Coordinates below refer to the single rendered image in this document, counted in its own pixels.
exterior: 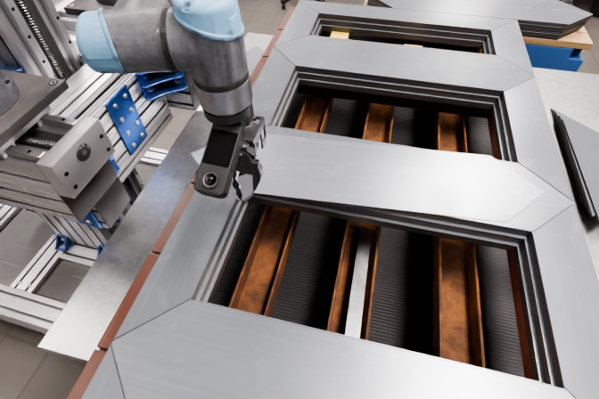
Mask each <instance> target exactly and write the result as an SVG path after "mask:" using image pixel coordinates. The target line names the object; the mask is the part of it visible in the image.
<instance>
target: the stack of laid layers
mask: <svg viewBox="0 0 599 399"><path fill-rule="evenodd" d="M322 30H327V31H335V32H344V33H352V34H361V35H369V36H378V37H395V38H403V39H412V40H420V41H429V42H437V43H446V44H454V45H470V46H479V47H481V51H482V53H484V54H493V55H496V50H495V47H494V42H493V37H492V33H491V30H487V29H478V28H461V27H451V26H442V25H433V24H424V23H415V22H405V21H396V20H379V19H370V18H360V17H351V16H342V15H333V14H324V13H319V14H318V16H317V18H316V22H315V24H314V26H313V28H312V30H311V32H310V34H309V35H311V36H320V34H321V31H322ZM299 85H304V86H316V87H323V88H330V89H337V90H343V91H350V92H358V93H364V94H378V95H384V96H391V97H398V98H405V99H412V100H418V101H426V102H438V103H445V104H453V105H459V106H466V107H473V108H480V109H487V110H491V113H492V119H493V125H494V130H495V137H496V146H497V153H498V158H499V160H498V161H500V162H501V163H503V164H505V165H506V166H508V167H509V168H511V169H512V170H513V171H515V172H516V173H518V174H519V175H521V176H523V177H524V178H526V179H527V180H529V181H530V182H532V183H533V184H535V185H536V186H537V187H539V188H541V189H542V190H544V191H545V192H544V193H543V194H542V195H541V196H540V197H538V198H537V199H536V200H535V201H533V202H532V203H531V204H530V205H529V206H527V207H526V208H525V209H524V210H522V211H521V212H520V214H518V215H517V216H516V217H515V218H514V219H512V220H511V221H510V222H509V223H500V222H493V221H485V220H478V219H470V218H462V217H454V216H440V215H432V214H424V213H416V212H409V211H401V210H394V209H386V208H371V207H363V206H356V205H348V204H340V203H332V202H325V201H317V200H310V199H295V198H288V197H280V196H273V195H266V194H258V193H254V194H253V195H252V197H251V198H250V199H249V200H248V201H246V202H245V201H240V200H238V199H236V201H235V203H234V206H233V208H232V210H231V212H230V215H229V217H228V218H227V220H226V224H225V226H224V228H223V231H222V232H221V234H220V236H219V239H218V241H217V244H216V247H215V248H214V250H213V252H212V255H211V257H210V259H209V262H208V264H207V266H206V268H205V271H204V273H203V275H202V277H201V280H200V282H199V284H198V287H197V289H196V290H195V292H194V295H193V298H191V299H192V300H196V301H200V302H203V303H207V304H211V303H210V302H211V299H212V298H213V296H214V293H215V291H216V288H217V285H218V283H219V280H220V278H221V276H222V273H223V271H224V269H225V267H226V263H227V260H228V258H229V256H230V254H231V252H232V249H233V247H234V244H235V241H236V239H237V236H238V234H239V232H240V230H241V228H242V224H243V221H244V219H245V216H246V215H247V212H248V210H249V208H250V204H251V202H255V203H260V204H265V205H269V206H274V207H279V208H288V209H293V210H298V211H302V212H308V213H312V214H317V215H322V216H330V217H336V218H340V219H345V220H350V221H355V222H359V223H365V224H373V225H379V226H383V227H388V228H393V229H398V230H402V231H408V232H416V233H421V234H426V235H430V236H436V237H440V238H445V239H450V240H459V241H463V242H469V243H473V244H478V245H483V246H488V247H492V248H501V249H506V250H511V251H513V253H514V260H515V265H516V271H517V277H518V282H519V288H520V294H521V304H522V311H523V316H524V321H525V328H526V333H527V339H528V345H529V355H530V361H531V367H532V372H533V379H534V380H532V379H527V380H531V381H535V382H538V383H543V384H547V385H550V386H554V387H560V388H565V387H564V386H563V382H562V374H561V370H560V365H559V361H558V356H557V352H556V347H555V343H554V334H553V330H552V325H551V322H550V317H549V312H548V308H547V303H546V295H545V291H544V286H543V282H542V278H541V273H540V269H539V264H538V260H537V251H536V247H535V242H534V238H533V232H534V231H535V230H537V229H538V228H540V227H541V226H543V225H544V224H546V223H547V222H549V221H550V220H552V219H553V218H554V217H556V216H558V215H559V214H561V212H562V211H564V210H565V209H567V208H569V207H570V206H571V205H573V204H574V203H573V201H572V200H571V199H569V198H568V197H566V196H565V195H564V194H562V193H561V192H559V191H558V190H556V189H555V188H554V187H553V186H552V185H550V184H549V183H547V182H546V181H544V180H543V179H541V178H540V177H539V176H537V175H535V174H534V173H533V172H531V171H530V170H528V169H527V168H526V167H525V166H523V165H522V164H521V163H519V162H518V159H517V155H516V150H515V146H514V141H513V134H512V129H511V125H510V120H509V116H508V111H507V107H506V102H505V95H504V91H497V90H489V89H482V88H475V87H467V86H459V85H446V84H439V83H432V82H423V81H416V80H409V79H402V78H394V77H381V76H373V75H366V74H358V73H351V72H344V71H337V70H328V69H315V68H308V67H301V66H295V69H294V71H293V72H292V74H291V78H290V80H289V82H288V85H287V86H286V88H285V90H284V93H283V96H282V98H281V101H280V102H279V104H278V106H277V109H276V111H275V114H274V116H273V118H272V120H271V122H270V125H267V126H266V132H267V134H282V135H291V136H300V137H308V138H317V139H327V140H336V141H345V142H354V143H371V144H381V145H390V146H399V147H408V148H416V147H410V146H404V145H398V144H392V143H385V142H375V141H369V140H363V139H357V138H351V137H345V136H339V135H333V134H322V133H316V132H310V131H304V130H298V129H292V128H286V127H283V123H284V121H285V119H286V117H287V114H288V112H289V109H290V107H291V104H292V101H293V99H294V97H295V94H296V93H297V90H298V88H299ZM212 305H215V304H212ZM218 306H222V305H218ZM222 307H225V308H230V307H226V306H222ZM230 309H233V308H230ZM234 310H237V309H234ZM237 311H241V312H245V311H242V310H237ZM245 313H248V314H255V313H249V312H245ZM256 315H259V314H256ZM259 316H263V317H267V316H264V315H259ZM267 318H271V317H267ZM271 319H275V318H271ZM275 320H278V319H275ZM278 321H282V322H287V321H283V320H278ZM288 323H293V322H288ZM293 324H297V323H293ZM297 325H300V326H304V327H308V326H305V325H301V324H297ZM308 328H311V329H316V328H312V327H308ZM316 330H319V329H316ZM322 331H326V332H330V331H327V330H322ZM330 333H334V332H330ZM334 334H338V333H334ZM338 335H342V334H338ZM342 336H345V337H349V338H353V337H350V336H346V335H342ZM357 339H360V340H364V339H361V338H357ZM364 341H367V342H371V343H375V342H372V341H368V340H364ZM375 344H379V343H375ZM379 345H383V346H387V345H384V344H379ZM389 347H393V348H397V347H394V346H389ZM398 349H401V350H405V351H408V352H412V353H416V352H413V351H409V350H406V349H402V348H398ZM416 354H421V353H416ZM423 355H427V354H423ZM427 356H430V357H434V358H438V357H435V356H431V355H427ZM439 359H442V360H446V361H450V360H447V359H443V358H439ZM450 362H454V361H450ZM456 363H461V362H456ZM461 364H464V365H468V366H472V365H469V364H465V363H461ZM472 367H475V368H480V369H483V370H487V371H493V372H497V373H502V374H505V375H509V376H513V377H516V378H520V379H525V378H522V377H517V376H514V375H510V374H506V373H503V372H498V371H494V370H488V369H484V368H481V367H476V366H472ZM565 389H566V388H565Z"/></svg>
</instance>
